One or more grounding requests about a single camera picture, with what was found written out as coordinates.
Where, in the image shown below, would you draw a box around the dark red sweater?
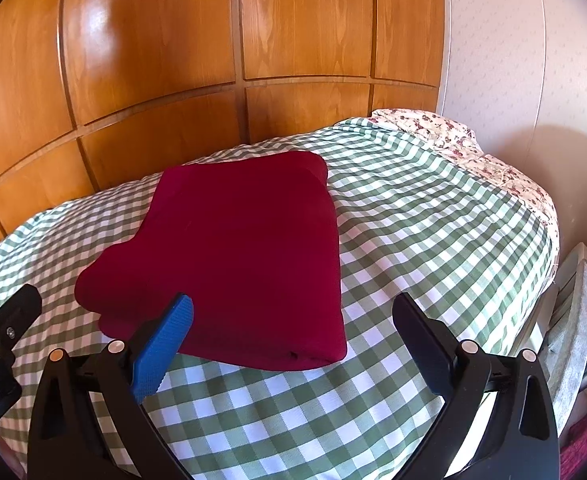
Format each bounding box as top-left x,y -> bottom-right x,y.
74,151 -> 348,372

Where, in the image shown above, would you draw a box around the grey white chair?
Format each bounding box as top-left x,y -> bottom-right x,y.
543,242 -> 587,436

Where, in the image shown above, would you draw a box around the floral bed sheet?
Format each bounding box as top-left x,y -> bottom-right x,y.
371,108 -> 560,261

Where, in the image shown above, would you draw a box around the green checked bedspread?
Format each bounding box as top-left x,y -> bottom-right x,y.
0,116 -> 559,480

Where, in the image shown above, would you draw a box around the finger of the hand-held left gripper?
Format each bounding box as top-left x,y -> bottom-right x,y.
0,284 -> 43,356

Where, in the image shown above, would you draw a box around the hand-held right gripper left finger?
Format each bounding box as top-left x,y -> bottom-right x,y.
28,292 -> 195,480

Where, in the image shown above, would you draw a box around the wooden wardrobe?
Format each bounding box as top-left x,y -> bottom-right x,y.
0,0 -> 447,256

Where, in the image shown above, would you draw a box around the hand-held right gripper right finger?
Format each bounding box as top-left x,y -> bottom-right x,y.
392,292 -> 560,480

